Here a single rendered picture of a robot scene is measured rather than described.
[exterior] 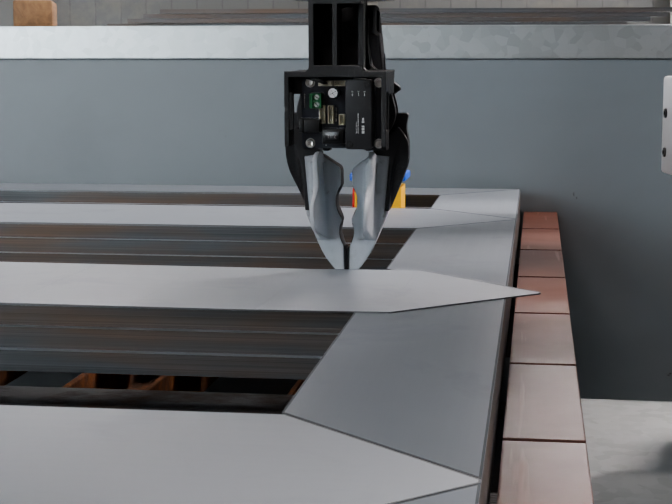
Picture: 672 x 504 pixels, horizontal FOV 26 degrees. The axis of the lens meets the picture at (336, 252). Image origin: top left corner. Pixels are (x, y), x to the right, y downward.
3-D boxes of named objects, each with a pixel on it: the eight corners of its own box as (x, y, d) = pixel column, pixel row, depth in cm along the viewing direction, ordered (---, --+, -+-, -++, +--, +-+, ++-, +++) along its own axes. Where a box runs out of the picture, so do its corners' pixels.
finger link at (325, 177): (295, 284, 103) (294, 154, 102) (308, 272, 109) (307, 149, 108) (338, 285, 103) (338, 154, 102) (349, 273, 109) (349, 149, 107)
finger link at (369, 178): (338, 285, 103) (338, 154, 102) (349, 273, 109) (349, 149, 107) (382, 286, 102) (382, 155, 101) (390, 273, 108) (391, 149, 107)
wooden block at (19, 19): (53, 32, 225) (52, 0, 225) (13, 32, 224) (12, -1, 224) (57, 34, 237) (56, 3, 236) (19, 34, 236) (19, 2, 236)
